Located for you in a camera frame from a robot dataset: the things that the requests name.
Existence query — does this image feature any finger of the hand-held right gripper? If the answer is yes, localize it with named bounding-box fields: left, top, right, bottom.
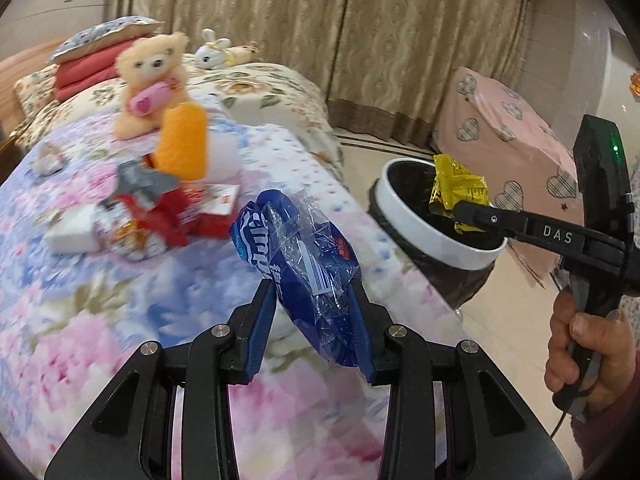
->
left=452, top=201, right=587, bottom=257

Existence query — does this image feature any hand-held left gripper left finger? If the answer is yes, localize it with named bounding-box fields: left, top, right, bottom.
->
left=44, top=276, right=279, bottom=480

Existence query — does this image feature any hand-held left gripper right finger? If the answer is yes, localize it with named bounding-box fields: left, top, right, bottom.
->
left=347, top=277, right=572, bottom=480

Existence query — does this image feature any gold foil wrapper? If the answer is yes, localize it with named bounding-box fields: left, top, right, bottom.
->
left=429, top=154, right=490, bottom=233

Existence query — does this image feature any blue plastic wrapper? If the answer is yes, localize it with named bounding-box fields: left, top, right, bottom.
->
left=229, top=189, right=363, bottom=368

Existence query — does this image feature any white-rimmed trash bin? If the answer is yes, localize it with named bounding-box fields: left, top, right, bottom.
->
left=367, top=160, right=503, bottom=311

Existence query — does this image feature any white round trash bin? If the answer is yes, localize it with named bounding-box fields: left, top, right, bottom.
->
left=381, top=157, right=508, bottom=272

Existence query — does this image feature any red and white carton box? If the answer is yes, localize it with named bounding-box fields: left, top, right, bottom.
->
left=187, top=184, right=242, bottom=238

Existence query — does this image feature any orange fuzzy sponge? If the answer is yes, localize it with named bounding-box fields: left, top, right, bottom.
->
left=151, top=101, right=208, bottom=181

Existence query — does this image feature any white tissue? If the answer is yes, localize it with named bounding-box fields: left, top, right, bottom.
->
left=32, top=142, right=66, bottom=175

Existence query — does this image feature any person's right forearm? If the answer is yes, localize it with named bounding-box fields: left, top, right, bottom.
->
left=570, top=385, right=640, bottom=476

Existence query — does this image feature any person's right hand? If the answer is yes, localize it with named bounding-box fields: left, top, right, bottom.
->
left=545, top=290, right=638, bottom=410

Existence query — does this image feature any pink heart-print cloth cover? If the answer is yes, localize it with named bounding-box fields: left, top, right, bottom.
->
left=432, top=66, right=586, bottom=286

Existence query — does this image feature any pink blue floral blanket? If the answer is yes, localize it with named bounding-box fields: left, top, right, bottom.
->
left=0, top=110, right=468, bottom=480

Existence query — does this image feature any printed foil snack wrapper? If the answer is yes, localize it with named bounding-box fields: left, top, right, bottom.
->
left=92, top=200, right=168, bottom=261

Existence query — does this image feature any grey crumpled wrapper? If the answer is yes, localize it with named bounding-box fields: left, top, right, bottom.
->
left=114, top=161, right=180, bottom=211

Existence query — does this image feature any beige patterned curtain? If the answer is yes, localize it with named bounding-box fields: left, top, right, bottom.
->
left=107, top=0, right=353, bottom=111
left=325, top=0, right=533, bottom=147

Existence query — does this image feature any beige floral bedsheet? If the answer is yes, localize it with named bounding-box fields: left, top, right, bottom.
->
left=15, top=62, right=346, bottom=191

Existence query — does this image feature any tan plush toy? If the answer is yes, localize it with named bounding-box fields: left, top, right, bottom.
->
left=225, top=41, right=261, bottom=66

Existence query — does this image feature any white rabbit plush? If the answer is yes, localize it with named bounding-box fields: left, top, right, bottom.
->
left=194, top=28, right=236, bottom=70

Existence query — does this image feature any beige teddy bear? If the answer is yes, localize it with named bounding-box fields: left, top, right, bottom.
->
left=114, top=31, right=191, bottom=141

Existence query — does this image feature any red folded blanket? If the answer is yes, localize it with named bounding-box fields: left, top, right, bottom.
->
left=54, top=42, right=131, bottom=103

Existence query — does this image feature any beige floral pillow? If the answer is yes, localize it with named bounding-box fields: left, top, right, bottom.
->
left=12, top=62, right=61, bottom=121

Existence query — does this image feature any blue floral pillow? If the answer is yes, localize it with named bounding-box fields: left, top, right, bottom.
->
left=50, top=16, right=166, bottom=65

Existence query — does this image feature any wooden headboard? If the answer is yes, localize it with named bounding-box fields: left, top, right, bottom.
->
left=0, top=37, right=66, bottom=131

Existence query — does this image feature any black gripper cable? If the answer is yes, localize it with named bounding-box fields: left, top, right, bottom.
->
left=549, top=395, right=576, bottom=438

